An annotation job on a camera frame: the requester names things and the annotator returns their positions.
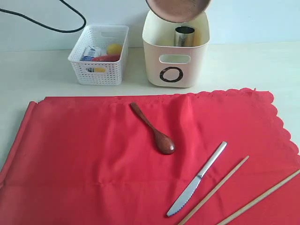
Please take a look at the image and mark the brown wooden spoon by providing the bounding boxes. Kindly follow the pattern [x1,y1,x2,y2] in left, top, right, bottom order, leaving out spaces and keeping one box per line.
[130,102,175,155]

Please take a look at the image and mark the yellow cheese wedge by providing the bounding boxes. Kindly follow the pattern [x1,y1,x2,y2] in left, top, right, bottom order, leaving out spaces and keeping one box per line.
[93,67,105,73]

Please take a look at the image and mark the red sausage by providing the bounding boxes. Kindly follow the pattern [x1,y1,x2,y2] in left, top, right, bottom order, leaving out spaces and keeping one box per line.
[91,54,120,62]

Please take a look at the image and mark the yellow lemon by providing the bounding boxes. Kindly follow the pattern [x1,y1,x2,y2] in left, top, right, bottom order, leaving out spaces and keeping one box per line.
[106,44,122,55]

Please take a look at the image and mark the blue white milk carton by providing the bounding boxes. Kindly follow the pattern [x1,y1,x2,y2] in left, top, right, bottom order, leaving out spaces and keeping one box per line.
[81,46,102,61]

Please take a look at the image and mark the shiny steel cup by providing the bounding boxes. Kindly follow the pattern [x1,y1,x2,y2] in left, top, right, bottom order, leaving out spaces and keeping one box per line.
[174,26,195,47]

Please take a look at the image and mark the steel table knife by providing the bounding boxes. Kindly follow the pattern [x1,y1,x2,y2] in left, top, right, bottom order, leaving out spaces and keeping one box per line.
[166,141,227,217]

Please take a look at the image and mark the brown wooden plate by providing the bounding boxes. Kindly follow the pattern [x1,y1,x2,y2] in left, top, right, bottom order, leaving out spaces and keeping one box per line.
[146,0,211,23]

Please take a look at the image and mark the wooden chopstick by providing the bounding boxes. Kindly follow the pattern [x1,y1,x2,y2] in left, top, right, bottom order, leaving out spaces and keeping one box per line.
[178,155,249,225]
[217,169,300,225]

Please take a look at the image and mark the cream plastic bin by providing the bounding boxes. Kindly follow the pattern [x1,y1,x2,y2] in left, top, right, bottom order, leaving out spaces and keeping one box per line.
[142,11,210,88]

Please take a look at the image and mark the white perforated plastic basket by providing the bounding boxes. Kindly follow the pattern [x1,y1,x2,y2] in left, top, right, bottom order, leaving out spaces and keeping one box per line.
[68,25,129,86]

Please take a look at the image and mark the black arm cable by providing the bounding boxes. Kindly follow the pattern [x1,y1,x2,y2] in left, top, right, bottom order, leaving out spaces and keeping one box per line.
[0,0,87,33]

